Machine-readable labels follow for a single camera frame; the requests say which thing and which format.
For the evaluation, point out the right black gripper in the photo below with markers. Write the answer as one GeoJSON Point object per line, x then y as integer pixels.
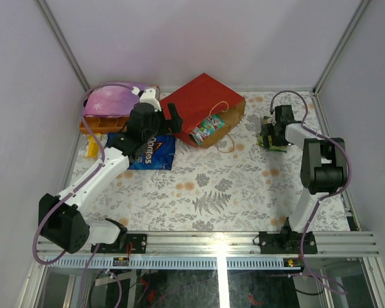
{"type": "Point", "coordinates": [274, 142]}

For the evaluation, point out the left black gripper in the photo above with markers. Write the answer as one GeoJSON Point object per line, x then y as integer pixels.
{"type": "Point", "coordinates": [164, 116]}

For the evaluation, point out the blue Doritos chip bag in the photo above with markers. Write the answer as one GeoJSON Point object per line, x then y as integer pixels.
{"type": "Point", "coordinates": [155, 154]}

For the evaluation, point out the green yellow candy packet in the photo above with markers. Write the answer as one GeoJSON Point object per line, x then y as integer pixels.
{"type": "Point", "coordinates": [260, 139]}

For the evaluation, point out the teal snack packet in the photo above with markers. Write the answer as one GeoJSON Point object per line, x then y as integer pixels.
{"type": "Point", "coordinates": [206, 128]}

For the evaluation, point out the red paper bag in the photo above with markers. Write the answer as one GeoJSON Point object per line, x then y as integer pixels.
{"type": "Point", "coordinates": [202, 97]}

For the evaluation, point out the yellow snack packet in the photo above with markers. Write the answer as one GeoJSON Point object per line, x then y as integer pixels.
{"type": "Point", "coordinates": [92, 148]}

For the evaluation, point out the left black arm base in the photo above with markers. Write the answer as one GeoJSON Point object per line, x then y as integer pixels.
{"type": "Point", "coordinates": [133, 243]}

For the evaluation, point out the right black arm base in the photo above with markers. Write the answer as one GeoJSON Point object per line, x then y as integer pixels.
{"type": "Point", "coordinates": [280, 244]}

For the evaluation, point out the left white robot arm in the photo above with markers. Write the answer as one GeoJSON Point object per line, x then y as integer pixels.
{"type": "Point", "coordinates": [59, 217]}

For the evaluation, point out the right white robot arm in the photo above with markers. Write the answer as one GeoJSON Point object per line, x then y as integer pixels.
{"type": "Point", "coordinates": [323, 171]}

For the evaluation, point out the wooden compartment tray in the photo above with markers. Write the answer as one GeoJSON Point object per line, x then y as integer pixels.
{"type": "Point", "coordinates": [102, 125]}

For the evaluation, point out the purple star cloth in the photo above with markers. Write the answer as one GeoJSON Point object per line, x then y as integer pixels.
{"type": "Point", "coordinates": [112, 100]}

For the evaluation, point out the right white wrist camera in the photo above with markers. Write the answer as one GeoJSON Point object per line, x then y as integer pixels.
{"type": "Point", "coordinates": [269, 120]}

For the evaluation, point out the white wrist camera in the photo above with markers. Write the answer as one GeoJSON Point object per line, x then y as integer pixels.
{"type": "Point", "coordinates": [150, 95]}
{"type": "Point", "coordinates": [269, 120]}

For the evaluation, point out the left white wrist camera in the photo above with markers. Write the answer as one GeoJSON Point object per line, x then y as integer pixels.
{"type": "Point", "coordinates": [150, 95]}

